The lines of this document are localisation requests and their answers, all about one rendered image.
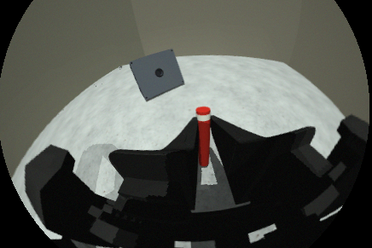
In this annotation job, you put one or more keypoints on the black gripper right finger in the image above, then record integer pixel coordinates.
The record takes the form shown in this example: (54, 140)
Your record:
(246, 156)

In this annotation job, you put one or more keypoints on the dark red peg with white band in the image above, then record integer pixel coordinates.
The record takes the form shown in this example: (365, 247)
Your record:
(203, 116)

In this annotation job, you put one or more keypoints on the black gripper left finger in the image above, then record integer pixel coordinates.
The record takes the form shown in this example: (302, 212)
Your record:
(177, 162)

